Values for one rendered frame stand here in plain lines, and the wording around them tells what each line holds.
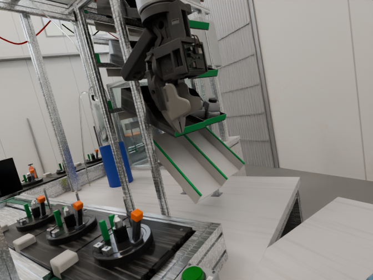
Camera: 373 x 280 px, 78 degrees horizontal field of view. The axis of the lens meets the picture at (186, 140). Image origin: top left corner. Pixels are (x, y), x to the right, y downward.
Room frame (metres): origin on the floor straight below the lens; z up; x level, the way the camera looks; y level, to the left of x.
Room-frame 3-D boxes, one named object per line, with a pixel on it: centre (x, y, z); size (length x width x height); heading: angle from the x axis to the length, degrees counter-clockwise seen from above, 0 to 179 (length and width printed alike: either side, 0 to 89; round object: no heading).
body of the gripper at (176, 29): (0.42, -0.01, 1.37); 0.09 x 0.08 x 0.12; 53
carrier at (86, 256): (0.52, 0.20, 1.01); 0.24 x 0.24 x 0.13; 53
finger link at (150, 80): (0.42, 0.02, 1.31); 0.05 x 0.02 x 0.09; 143
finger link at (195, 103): (0.44, -0.02, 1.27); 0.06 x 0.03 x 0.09; 53
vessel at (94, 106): (1.48, 0.48, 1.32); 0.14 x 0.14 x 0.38
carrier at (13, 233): (0.81, 0.59, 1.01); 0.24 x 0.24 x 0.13; 53
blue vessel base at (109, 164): (1.48, 0.48, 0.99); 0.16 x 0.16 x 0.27
